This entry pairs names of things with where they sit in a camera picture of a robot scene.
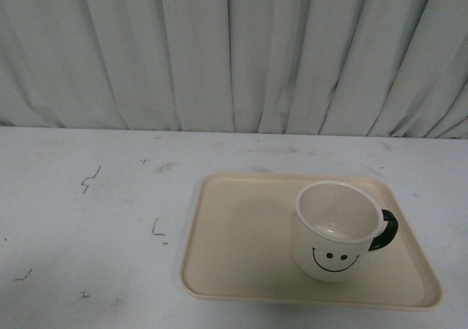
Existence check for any white smiley mug black handle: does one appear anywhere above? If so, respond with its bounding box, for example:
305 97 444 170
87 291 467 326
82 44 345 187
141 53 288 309
291 181 399 283

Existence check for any beige rectangular plastic tray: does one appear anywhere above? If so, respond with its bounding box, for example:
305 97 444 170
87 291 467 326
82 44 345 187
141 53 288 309
180 173 442 311

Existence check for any grey pleated curtain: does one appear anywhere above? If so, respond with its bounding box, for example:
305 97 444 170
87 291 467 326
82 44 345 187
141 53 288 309
1 0 467 139

